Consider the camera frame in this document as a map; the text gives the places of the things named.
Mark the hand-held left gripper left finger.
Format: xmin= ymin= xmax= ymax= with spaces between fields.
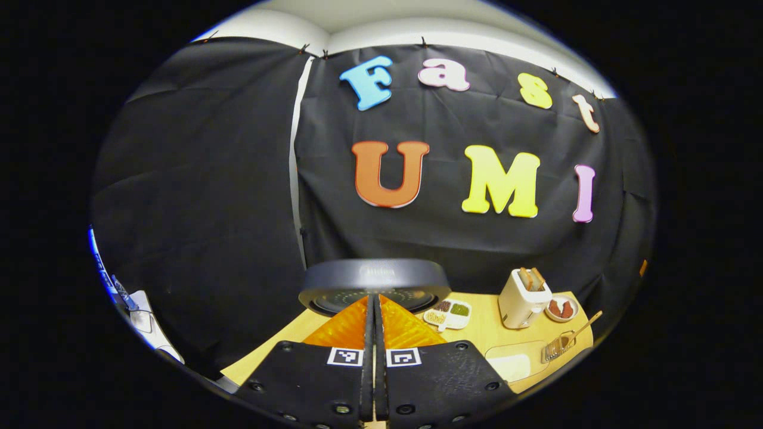
xmin=234 ymin=294 xmax=376 ymax=429

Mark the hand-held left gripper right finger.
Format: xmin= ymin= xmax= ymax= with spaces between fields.
xmin=374 ymin=294 xmax=516 ymax=429

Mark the clear wire chopstick holder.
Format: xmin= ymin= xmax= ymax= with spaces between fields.
xmin=541 ymin=331 xmax=578 ymax=363

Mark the dark grey rice cooker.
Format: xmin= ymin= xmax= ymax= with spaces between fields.
xmin=298 ymin=258 xmax=452 ymax=318

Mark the wooden spoon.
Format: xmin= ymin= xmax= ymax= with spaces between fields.
xmin=560 ymin=310 xmax=603 ymax=352

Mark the clear glass tray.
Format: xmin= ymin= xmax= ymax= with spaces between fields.
xmin=485 ymin=340 xmax=551 ymax=383

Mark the white divided dish of beans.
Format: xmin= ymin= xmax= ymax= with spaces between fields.
xmin=423 ymin=299 xmax=473 ymax=332

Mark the white toaster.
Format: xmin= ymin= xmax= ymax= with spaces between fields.
xmin=498 ymin=268 xmax=553 ymax=329

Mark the small plate of red pieces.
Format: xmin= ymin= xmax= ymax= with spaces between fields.
xmin=545 ymin=295 xmax=579 ymax=323

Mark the computer monitor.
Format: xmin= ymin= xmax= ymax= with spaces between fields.
xmin=88 ymin=226 xmax=120 ymax=299

